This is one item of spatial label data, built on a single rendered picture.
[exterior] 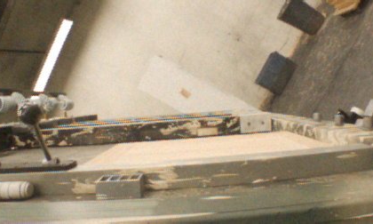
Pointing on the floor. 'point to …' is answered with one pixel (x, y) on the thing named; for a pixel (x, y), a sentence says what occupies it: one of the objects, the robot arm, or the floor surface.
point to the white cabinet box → (186, 89)
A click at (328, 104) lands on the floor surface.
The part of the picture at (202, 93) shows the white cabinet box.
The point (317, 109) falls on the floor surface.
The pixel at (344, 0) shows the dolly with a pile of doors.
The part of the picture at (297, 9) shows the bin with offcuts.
